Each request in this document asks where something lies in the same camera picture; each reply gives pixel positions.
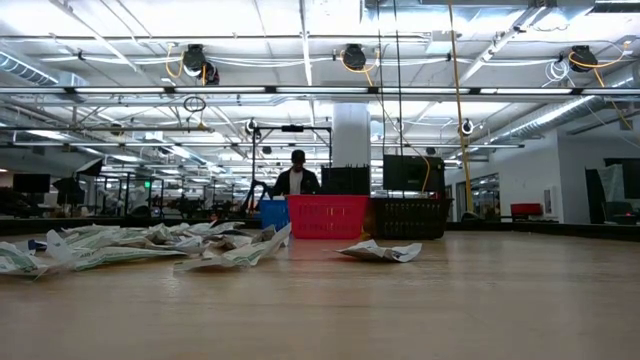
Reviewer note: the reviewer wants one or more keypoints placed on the person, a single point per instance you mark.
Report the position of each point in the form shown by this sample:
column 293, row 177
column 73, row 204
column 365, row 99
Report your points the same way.
column 297, row 182

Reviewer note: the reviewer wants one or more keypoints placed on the red plastic basket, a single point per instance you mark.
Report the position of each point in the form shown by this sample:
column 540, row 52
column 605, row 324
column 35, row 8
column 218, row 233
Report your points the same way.
column 327, row 217

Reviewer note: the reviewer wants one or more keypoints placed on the white building column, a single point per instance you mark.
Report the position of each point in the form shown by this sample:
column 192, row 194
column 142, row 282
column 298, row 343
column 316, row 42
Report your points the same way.
column 351, row 135

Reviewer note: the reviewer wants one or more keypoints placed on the blue plastic basket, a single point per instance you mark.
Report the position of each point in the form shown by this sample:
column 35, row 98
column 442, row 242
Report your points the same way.
column 274, row 215

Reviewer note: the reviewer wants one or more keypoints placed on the black hanging monitor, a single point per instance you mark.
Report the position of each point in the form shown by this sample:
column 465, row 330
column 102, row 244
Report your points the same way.
column 412, row 172

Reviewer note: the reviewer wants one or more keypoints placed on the black plastic basket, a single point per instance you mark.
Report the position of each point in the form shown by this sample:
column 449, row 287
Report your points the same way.
column 410, row 218

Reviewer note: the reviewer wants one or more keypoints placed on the green white bandage strip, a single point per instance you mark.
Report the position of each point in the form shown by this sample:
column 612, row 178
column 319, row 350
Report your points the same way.
column 240, row 256
column 17, row 262
column 85, row 231
column 120, row 255
column 125, row 240

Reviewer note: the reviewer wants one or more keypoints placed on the red storage bin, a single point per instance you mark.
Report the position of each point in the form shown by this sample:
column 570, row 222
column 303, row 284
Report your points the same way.
column 526, row 209

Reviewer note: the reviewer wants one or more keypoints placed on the overhead light bar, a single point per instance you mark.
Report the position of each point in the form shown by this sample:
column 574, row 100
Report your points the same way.
column 125, row 90

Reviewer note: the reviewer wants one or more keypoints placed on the black studio lamp shade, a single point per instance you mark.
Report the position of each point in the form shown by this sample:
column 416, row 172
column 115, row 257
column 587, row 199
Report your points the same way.
column 90, row 167

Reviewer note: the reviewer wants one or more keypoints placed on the dark standing panel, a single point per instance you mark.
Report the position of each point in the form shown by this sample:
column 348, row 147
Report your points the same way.
column 595, row 195

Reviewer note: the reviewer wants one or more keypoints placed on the black background monitor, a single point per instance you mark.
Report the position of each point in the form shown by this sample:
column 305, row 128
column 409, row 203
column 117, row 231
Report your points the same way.
column 31, row 182

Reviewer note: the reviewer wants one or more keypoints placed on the black background rig frame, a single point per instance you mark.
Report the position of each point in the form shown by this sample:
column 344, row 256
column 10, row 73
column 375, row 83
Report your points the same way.
column 292, row 128

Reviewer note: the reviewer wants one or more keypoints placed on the silver ventilation duct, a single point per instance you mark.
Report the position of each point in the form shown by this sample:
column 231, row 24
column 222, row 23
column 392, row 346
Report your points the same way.
column 515, row 130

